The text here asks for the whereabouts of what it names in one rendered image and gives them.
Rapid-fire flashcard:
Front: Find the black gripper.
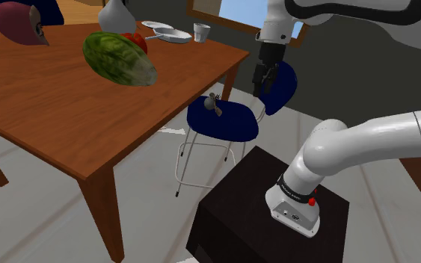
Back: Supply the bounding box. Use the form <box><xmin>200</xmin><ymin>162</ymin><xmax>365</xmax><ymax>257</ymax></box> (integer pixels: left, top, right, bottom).
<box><xmin>252</xmin><ymin>42</ymin><xmax>287</xmax><ymax>98</ymax></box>

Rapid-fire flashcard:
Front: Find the small grey figure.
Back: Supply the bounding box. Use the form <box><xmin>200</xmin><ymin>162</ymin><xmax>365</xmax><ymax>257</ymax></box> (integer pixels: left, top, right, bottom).
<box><xmin>203</xmin><ymin>92</ymin><xmax>224</xmax><ymax>117</ymax></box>

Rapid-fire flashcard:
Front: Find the white cup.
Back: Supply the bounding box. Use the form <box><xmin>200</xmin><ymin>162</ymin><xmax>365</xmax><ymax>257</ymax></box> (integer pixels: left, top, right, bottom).
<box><xmin>193</xmin><ymin>22</ymin><xmax>212</xmax><ymax>44</ymax></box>

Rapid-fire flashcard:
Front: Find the white frying pan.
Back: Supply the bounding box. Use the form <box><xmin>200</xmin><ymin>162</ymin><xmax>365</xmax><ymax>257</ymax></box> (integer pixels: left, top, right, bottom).
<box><xmin>144</xmin><ymin>28</ymin><xmax>193</xmax><ymax>45</ymax></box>

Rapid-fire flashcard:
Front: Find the white plate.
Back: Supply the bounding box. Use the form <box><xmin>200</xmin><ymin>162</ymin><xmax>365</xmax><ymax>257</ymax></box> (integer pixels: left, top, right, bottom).
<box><xmin>141</xmin><ymin>20</ymin><xmax>175</xmax><ymax>31</ymax></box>

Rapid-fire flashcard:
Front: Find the black robot stand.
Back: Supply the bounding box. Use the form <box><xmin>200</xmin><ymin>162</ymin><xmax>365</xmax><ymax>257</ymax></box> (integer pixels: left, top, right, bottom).
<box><xmin>185</xmin><ymin>145</ymin><xmax>351</xmax><ymax>263</ymax></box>

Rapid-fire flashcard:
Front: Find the red pepper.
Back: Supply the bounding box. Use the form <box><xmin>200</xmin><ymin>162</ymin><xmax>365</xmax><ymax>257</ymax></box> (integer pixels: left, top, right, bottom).
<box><xmin>120</xmin><ymin>32</ymin><xmax>149</xmax><ymax>55</ymax></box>

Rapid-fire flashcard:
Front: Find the green lettuce head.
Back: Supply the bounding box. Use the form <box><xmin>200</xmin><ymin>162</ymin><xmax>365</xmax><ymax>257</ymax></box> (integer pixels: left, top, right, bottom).
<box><xmin>82</xmin><ymin>31</ymin><xmax>159</xmax><ymax>87</ymax></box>

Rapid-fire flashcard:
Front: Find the white vase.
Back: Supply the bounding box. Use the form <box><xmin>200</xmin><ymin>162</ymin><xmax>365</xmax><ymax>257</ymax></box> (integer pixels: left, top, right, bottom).
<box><xmin>97</xmin><ymin>0</ymin><xmax>138</xmax><ymax>35</ymax></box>

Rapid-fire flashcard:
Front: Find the brown wooden table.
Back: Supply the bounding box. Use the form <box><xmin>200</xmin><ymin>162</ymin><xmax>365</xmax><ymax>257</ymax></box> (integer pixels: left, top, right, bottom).
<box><xmin>0</xmin><ymin>21</ymin><xmax>251</xmax><ymax>263</ymax></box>

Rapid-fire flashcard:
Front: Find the maroon rounded figure with face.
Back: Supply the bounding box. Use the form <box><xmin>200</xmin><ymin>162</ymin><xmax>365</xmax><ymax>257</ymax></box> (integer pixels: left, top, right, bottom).
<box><xmin>0</xmin><ymin>1</ymin><xmax>50</xmax><ymax>47</ymax></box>

